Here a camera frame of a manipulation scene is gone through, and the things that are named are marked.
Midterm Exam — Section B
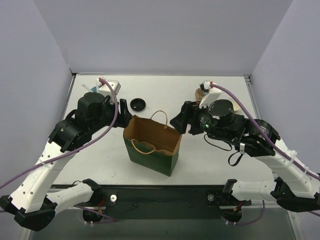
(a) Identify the black coffee lid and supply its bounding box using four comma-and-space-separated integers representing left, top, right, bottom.
130, 98, 146, 112

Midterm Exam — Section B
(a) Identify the brown and green paper bag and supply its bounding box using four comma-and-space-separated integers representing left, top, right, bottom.
123, 115, 182, 177

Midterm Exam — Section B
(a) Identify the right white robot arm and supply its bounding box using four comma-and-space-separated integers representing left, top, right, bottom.
170, 99, 320, 213

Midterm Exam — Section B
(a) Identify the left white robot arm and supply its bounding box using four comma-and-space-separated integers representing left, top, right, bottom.
0, 92, 132, 232

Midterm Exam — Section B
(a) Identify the brown pulp cup carrier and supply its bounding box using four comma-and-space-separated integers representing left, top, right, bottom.
195, 88, 204, 102

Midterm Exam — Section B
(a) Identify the blue straw holder cup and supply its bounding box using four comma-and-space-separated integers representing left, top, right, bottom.
91, 86, 98, 93

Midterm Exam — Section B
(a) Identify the white wrapped straw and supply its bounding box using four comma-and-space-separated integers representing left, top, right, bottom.
81, 84, 92, 92

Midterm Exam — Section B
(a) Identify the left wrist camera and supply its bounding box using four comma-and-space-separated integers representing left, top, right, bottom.
95, 78, 121, 96

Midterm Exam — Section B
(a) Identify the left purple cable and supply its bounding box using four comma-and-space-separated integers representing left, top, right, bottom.
0, 78, 120, 191

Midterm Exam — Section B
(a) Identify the purple cable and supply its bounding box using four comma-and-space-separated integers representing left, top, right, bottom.
211, 83, 320, 180
0, 78, 120, 191

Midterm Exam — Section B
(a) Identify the aluminium frame rail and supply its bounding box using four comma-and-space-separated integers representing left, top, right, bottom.
243, 74, 262, 119

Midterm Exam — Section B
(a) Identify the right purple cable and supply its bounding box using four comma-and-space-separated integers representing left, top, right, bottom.
211, 83, 320, 180

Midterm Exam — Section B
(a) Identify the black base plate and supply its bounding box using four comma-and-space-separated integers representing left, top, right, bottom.
72, 184, 253, 221

